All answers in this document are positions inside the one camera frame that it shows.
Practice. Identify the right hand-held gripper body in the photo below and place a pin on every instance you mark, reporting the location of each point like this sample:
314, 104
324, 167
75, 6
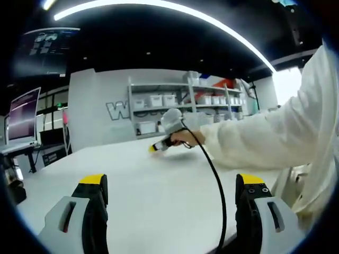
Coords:
173, 120

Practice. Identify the dark ceiling screen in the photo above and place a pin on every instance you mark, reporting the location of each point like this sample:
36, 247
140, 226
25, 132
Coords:
45, 50

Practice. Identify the group of white storage bins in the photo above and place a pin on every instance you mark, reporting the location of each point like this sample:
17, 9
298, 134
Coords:
161, 100

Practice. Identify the computer monitor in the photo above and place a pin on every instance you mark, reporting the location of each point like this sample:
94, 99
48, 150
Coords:
22, 116

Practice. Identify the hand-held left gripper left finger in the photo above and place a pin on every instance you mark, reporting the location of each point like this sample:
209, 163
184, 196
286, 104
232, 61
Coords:
76, 217

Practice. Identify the ceiling light strip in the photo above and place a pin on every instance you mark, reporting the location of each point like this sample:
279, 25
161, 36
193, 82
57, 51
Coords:
63, 14

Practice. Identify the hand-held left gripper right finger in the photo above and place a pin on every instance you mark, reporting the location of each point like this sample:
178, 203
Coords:
262, 219

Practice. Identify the person's right hand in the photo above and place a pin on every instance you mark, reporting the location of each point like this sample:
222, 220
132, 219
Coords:
190, 137

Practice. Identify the grey metal shelf unit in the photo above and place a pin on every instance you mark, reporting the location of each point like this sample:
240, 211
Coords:
190, 105

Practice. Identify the grey desk with black legs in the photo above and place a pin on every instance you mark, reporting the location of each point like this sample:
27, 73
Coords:
16, 149

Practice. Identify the black stand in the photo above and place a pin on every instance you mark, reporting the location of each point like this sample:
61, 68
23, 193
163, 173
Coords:
254, 92

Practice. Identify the pink object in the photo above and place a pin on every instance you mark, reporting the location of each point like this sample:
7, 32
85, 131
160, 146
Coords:
65, 119

